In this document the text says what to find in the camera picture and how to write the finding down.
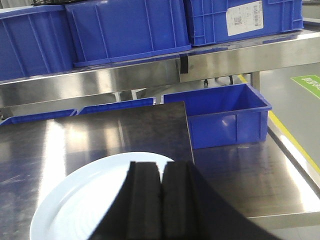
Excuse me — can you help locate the white round plate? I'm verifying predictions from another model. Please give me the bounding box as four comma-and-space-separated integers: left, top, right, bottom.
29, 152, 171, 240

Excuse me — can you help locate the open blue bin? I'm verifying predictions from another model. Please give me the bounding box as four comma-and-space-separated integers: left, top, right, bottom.
162, 83, 272, 150

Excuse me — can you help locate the blue plastic crate middle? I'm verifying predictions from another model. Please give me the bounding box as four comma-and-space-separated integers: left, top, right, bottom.
65, 0, 191, 68

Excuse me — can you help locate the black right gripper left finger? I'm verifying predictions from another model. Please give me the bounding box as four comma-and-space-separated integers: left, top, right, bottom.
91, 161, 162, 240

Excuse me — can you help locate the blue plastic crate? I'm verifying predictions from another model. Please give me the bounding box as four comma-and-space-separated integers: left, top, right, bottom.
0, 5, 76, 81
65, 0, 191, 68

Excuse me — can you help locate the low blue bin middle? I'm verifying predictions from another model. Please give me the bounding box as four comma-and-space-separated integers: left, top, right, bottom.
78, 97, 156, 115

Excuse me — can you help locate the black strap on rail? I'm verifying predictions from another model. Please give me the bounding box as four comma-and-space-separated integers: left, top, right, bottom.
179, 55, 189, 75

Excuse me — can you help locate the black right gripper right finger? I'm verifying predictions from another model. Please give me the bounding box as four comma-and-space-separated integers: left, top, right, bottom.
162, 161, 277, 240

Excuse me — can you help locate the low blue bin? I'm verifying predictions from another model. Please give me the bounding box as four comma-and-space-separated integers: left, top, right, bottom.
78, 97, 156, 115
0, 108, 78, 126

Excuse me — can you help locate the white shipping label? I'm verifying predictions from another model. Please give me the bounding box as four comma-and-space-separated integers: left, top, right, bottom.
225, 0, 264, 37

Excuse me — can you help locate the blue crate with label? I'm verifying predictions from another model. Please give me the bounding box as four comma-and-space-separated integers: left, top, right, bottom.
183, 0, 304, 47

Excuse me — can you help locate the blue plastic crate left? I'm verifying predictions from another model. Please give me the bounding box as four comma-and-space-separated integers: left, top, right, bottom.
0, 5, 76, 81

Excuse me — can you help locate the low blue bin left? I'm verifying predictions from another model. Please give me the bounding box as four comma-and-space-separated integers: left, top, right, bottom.
0, 108, 78, 126

